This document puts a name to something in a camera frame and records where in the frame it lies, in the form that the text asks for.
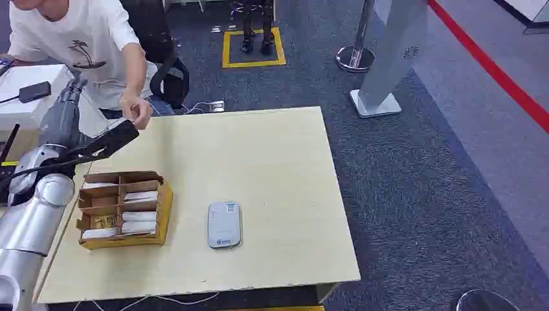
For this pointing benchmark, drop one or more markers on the person's hand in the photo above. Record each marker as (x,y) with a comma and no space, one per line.
(137,111)

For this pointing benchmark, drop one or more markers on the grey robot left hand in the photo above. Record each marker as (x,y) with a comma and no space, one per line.
(62,122)

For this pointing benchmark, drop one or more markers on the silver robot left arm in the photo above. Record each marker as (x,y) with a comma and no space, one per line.
(34,214)

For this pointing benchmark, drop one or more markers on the white side table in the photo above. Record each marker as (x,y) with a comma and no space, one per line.
(25,113)

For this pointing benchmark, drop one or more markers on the black power adapter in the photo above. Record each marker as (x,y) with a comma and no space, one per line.
(35,91)

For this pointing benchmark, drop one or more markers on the black router with antenna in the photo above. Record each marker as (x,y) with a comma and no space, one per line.
(7,148)

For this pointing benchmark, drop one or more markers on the white card stack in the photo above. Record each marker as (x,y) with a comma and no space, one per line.
(141,196)
(98,233)
(138,227)
(139,216)
(98,185)

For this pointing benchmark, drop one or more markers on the black office chair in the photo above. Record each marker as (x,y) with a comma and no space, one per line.
(161,43)

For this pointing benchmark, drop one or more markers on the white power strip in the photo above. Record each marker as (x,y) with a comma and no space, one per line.
(214,106)

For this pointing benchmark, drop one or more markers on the person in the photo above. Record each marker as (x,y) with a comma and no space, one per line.
(81,38)

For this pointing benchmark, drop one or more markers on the wooden card box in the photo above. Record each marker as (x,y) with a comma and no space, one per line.
(161,214)

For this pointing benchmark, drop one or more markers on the gold printed card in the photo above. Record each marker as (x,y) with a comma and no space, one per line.
(103,222)

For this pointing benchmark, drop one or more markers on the white card reader device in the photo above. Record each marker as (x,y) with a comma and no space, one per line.
(224,224)

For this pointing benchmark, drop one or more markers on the pale wooden desk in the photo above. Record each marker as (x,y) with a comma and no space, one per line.
(266,180)

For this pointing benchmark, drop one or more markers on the black standing robot legs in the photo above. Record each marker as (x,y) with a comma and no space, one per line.
(257,25)

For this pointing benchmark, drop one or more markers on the silver pillar with white base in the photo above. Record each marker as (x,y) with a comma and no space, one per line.
(390,56)

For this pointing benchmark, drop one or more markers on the round black stand base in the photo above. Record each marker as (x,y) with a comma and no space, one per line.
(487,301)

